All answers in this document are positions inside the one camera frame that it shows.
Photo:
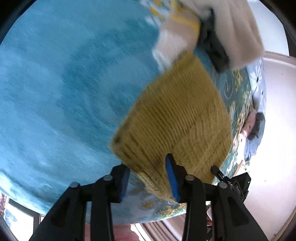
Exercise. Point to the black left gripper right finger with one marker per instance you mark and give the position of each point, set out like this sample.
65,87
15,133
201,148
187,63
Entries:
212,213

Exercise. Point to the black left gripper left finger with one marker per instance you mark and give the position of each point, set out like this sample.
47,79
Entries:
66,219

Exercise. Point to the teal floral blanket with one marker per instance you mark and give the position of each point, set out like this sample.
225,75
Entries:
70,72

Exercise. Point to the beige yellow striped sock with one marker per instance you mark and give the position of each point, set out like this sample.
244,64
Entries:
179,33

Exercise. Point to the light blue daisy quilt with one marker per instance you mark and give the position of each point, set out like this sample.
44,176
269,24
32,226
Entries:
258,90

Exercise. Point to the beige fluffy folded garment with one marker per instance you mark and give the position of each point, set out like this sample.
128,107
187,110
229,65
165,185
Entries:
235,27

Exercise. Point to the dark grey cloth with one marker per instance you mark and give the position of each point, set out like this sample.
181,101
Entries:
209,42

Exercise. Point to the mustard yellow knitted sweater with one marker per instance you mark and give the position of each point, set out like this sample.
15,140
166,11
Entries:
182,113

